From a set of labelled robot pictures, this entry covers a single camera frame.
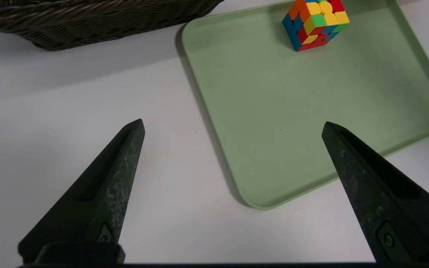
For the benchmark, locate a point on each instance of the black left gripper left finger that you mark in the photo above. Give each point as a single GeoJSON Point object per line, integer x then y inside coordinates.
{"type": "Point", "coordinates": [101, 208]}

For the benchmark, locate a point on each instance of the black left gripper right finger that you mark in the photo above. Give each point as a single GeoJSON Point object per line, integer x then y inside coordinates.
{"type": "Point", "coordinates": [385, 204]}

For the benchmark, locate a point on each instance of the dark brown wicker basket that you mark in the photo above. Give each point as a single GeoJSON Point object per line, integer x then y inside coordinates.
{"type": "Point", "coordinates": [88, 18]}

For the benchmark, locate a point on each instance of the green plastic tray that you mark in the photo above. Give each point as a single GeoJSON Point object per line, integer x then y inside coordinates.
{"type": "Point", "coordinates": [292, 111]}

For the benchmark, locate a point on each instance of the multicoloured puzzle cube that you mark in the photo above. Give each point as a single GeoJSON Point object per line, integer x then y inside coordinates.
{"type": "Point", "coordinates": [315, 22]}

